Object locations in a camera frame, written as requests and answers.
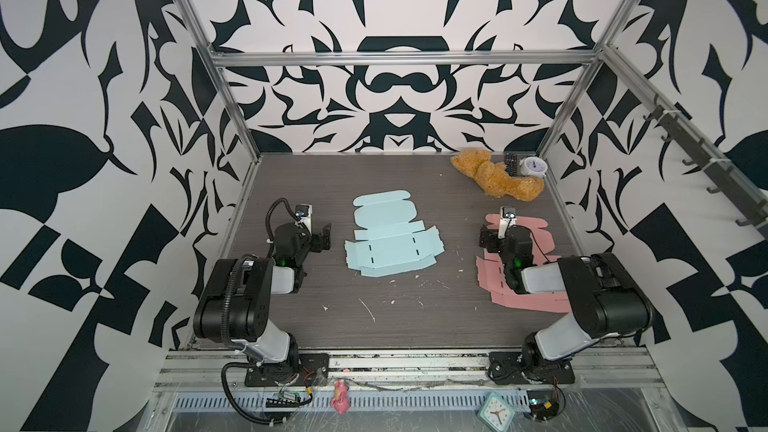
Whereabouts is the light blue paper box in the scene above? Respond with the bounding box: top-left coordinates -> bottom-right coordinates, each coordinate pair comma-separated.
344,190 -> 445,278

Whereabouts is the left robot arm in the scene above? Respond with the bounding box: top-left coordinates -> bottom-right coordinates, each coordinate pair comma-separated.
193,223 -> 331,375

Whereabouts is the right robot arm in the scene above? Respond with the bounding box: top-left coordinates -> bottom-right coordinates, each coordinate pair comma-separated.
479,225 -> 654,373

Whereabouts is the pink paper box blank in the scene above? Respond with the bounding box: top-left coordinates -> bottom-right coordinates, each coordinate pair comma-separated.
476,216 -> 571,314

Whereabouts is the brown teddy bear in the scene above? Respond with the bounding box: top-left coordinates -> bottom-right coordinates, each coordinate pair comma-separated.
450,149 -> 545,202

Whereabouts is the white round alarm clock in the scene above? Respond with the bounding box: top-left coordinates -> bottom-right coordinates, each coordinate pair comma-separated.
518,156 -> 548,178

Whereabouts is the black remote control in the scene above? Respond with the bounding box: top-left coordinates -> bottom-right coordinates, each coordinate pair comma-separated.
504,151 -> 519,177

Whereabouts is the green circuit board left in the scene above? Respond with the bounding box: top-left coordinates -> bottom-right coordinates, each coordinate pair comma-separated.
265,389 -> 313,408

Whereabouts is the circuit board right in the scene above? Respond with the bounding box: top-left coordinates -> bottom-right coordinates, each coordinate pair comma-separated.
524,388 -> 566,422

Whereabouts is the pink small toy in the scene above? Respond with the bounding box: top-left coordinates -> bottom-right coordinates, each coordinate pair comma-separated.
331,379 -> 350,415

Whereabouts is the teal square clock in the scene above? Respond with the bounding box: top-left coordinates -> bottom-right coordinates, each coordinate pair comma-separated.
477,392 -> 516,432

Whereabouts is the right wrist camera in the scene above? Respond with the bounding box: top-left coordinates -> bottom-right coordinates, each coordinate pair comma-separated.
498,206 -> 517,239

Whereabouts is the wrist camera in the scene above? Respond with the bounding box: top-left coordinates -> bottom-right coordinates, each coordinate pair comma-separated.
294,204 -> 313,234
498,206 -> 517,239

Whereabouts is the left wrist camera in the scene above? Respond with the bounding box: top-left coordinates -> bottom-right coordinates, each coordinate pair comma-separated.
294,204 -> 313,234

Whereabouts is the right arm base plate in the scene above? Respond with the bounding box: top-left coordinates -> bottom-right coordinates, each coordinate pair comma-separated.
487,352 -> 576,385

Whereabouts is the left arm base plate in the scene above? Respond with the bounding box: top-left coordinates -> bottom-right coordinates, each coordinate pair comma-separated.
244,352 -> 330,387

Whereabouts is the black coat hook rail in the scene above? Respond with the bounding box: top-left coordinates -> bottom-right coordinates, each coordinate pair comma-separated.
644,93 -> 767,239

